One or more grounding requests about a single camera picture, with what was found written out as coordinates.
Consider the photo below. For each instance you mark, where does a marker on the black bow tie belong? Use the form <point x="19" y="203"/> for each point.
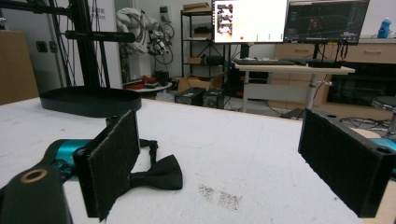
<point x="162" y="174"/>

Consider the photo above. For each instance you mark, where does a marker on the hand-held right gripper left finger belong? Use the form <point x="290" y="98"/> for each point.
<point x="109" y="161"/>

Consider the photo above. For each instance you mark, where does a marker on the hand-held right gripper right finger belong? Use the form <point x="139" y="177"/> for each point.
<point x="342" y="161"/>

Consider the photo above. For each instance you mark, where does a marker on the blue plastic bottle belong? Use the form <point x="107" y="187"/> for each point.
<point x="384" y="28"/>

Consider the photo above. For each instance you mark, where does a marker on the wooden cabinet with drawers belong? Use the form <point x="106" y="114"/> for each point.
<point x="339" y="62"/>

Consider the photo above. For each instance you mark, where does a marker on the bright computer monitor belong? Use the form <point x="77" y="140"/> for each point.
<point x="249" y="20"/>

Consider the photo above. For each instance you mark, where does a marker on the cardboard box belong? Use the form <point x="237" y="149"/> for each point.
<point x="199" y="82"/>

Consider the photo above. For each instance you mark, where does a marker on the white height-adjustable desk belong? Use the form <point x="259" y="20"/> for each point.
<point x="292" y="77"/>

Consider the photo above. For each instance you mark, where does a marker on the black keyboard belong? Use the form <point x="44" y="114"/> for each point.
<point x="264" y="62"/>

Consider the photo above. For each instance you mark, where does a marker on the black stand with oval base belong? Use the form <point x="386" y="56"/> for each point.
<point x="88" y="93"/>

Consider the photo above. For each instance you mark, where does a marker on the black computer tower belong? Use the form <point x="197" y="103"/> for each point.
<point x="214" y="98"/>
<point x="190" y="95"/>

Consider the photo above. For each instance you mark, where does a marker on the round white side table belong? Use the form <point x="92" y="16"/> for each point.
<point x="149" y="87"/>

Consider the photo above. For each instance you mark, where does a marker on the dark computer monitor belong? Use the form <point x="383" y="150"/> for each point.
<point x="325" y="21"/>

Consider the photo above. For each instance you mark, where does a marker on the brown wooden board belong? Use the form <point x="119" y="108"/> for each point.
<point x="15" y="67"/>

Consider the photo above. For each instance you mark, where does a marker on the black metal shelf rack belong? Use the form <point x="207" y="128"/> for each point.
<point x="199" y="40"/>

